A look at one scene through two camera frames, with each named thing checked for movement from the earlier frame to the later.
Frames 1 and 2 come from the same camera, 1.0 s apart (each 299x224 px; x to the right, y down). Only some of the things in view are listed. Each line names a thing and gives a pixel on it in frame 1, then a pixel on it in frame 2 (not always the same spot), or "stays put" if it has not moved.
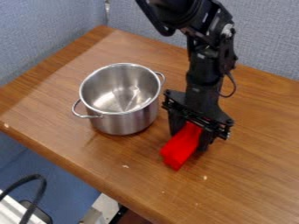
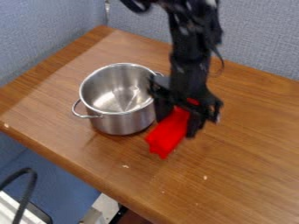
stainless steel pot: (117, 96) stays put
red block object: (175, 153) → (165, 137)
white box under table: (13, 210) stays put
